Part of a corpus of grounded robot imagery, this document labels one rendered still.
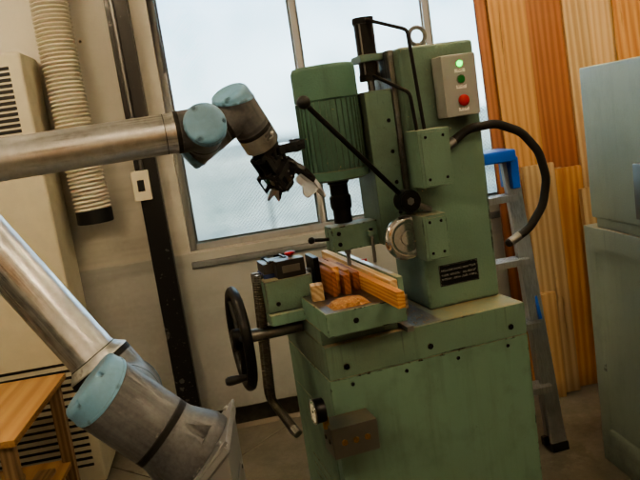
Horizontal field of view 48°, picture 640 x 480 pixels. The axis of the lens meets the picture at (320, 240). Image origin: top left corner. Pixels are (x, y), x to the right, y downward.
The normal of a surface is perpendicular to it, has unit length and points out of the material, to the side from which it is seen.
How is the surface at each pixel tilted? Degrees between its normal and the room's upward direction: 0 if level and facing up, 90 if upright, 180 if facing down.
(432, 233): 90
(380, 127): 90
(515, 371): 90
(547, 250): 87
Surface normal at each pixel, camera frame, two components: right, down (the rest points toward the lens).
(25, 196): 0.15, 0.14
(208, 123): 0.29, -0.09
